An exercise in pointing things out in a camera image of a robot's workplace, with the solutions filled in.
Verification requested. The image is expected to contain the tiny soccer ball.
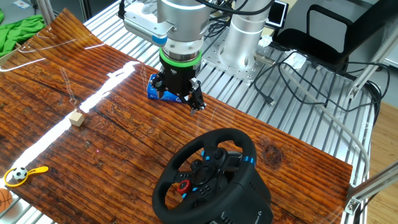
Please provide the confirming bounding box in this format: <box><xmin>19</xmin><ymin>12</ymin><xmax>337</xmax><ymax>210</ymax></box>
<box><xmin>12</xmin><ymin>167</ymin><xmax>28</xmax><ymax>181</ymax></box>

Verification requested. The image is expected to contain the cardboard box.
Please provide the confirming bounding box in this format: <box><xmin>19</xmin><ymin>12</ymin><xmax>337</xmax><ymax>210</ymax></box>
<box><xmin>0</xmin><ymin>43</ymin><xmax>22</xmax><ymax>67</ymax></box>

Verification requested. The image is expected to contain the grey hose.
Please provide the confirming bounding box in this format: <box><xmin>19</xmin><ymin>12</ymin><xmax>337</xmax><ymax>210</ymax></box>
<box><xmin>279</xmin><ymin>67</ymin><xmax>371</xmax><ymax>184</ymax></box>

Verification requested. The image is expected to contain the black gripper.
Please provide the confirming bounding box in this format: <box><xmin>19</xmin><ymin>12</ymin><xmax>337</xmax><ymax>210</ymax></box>
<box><xmin>150</xmin><ymin>60</ymin><xmax>207</xmax><ymax>116</ymax></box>

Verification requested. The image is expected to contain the black cable bundle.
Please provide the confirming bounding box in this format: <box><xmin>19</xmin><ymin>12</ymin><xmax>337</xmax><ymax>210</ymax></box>
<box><xmin>205</xmin><ymin>12</ymin><xmax>233</xmax><ymax>39</ymax></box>

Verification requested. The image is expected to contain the black office chair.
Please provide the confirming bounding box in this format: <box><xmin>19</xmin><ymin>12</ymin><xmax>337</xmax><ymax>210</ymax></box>
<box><xmin>272</xmin><ymin>0</ymin><xmax>398</xmax><ymax>72</ymax></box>

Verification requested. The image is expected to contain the mini orange basketball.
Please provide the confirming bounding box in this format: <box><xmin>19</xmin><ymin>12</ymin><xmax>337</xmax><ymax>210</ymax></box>
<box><xmin>0</xmin><ymin>187</ymin><xmax>14</xmax><ymax>214</ymax></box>

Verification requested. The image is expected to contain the black usb cable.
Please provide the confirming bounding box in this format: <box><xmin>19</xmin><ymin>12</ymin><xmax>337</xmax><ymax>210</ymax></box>
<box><xmin>253</xmin><ymin>51</ymin><xmax>299</xmax><ymax>106</ymax></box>

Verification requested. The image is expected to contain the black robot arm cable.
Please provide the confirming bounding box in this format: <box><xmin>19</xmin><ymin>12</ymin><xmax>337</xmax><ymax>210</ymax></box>
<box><xmin>195</xmin><ymin>0</ymin><xmax>276</xmax><ymax>16</ymax></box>

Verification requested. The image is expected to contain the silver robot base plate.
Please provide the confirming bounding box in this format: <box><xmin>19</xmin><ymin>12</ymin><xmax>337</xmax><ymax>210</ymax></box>
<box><xmin>200</xmin><ymin>30</ymin><xmax>277</xmax><ymax>84</ymax></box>

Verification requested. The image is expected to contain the blue tissue pack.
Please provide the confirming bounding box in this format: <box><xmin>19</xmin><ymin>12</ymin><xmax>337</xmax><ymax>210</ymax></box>
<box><xmin>146</xmin><ymin>73</ymin><xmax>183</xmax><ymax>103</ymax></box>

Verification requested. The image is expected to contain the crumpled white paper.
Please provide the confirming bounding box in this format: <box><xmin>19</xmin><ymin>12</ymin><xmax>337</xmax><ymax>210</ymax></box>
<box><xmin>257</xmin><ymin>34</ymin><xmax>274</xmax><ymax>48</ymax></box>
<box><xmin>284</xmin><ymin>49</ymin><xmax>307</xmax><ymax>70</ymax></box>

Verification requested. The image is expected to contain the white framed phone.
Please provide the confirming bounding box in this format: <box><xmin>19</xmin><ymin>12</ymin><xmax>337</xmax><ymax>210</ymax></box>
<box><xmin>267</xmin><ymin>0</ymin><xmax>289</xmax><ymax>29</ymax></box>

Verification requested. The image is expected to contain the green cloth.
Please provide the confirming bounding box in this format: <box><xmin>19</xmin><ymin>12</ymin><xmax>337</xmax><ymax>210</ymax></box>
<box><xmin>0</xmin><ymin>9</ymin><xmax>46</xmax><ymax>58</ymax></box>

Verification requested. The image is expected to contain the wood grain table mat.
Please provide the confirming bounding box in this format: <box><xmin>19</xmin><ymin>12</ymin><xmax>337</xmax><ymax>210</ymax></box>
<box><xmin>0</xmin><ymin>7</ymin><xmax>354</xmax><ymax>224</ymax></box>

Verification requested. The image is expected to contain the long black looped cable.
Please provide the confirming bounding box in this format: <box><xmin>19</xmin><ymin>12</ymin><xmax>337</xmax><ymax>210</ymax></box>
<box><xmin>278</xmin><ymin>60</ymin><xmax>391</xmax><ymax>113</ymax></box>

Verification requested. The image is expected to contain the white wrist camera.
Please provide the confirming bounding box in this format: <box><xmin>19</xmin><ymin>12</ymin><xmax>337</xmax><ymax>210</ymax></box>
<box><xmin>123</xmin><ymin>2</ymin><xmax>175</xmax><ymax>47</ymax></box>

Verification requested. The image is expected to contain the black racing steering wheel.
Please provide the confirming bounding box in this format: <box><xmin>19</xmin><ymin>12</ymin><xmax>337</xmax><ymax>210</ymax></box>
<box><xmin>198</xmin><ymin>151</ymin><xmax>274</xmax><ymax>224</ymax></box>
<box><xmin>151</xmin><ymin>127</ymin><xmax>257</xmax><ymax>224</ymax></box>

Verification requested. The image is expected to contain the aluminium frame post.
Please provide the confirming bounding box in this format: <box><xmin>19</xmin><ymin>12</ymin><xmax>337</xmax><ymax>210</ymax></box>
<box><xmin>36</xmin><ymin>0</ymin><xmax>60</xmax><ymax>26</ymax></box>
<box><xmin>346</xmin><ymin>26</ymin><xmax>398</xmax><ymax>100</ymax></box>
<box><xmin>343</xmin><ymin>161</ymin><xmax>398</xmax><ymax>216</ymax></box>

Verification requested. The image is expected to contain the small wooden cube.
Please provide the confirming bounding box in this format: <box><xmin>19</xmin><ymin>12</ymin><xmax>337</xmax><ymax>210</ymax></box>
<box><xmin>68</xmin><ymin>111</ymin><xmax>85</xmax><ymax>128</ymax></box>

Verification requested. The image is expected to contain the yellow ring with handle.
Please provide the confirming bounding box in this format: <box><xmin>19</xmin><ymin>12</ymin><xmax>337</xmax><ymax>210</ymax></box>
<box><xmin>3</xmin><ymin>166</ymin><xmax>50</xmax><ymax>188</ymax></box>

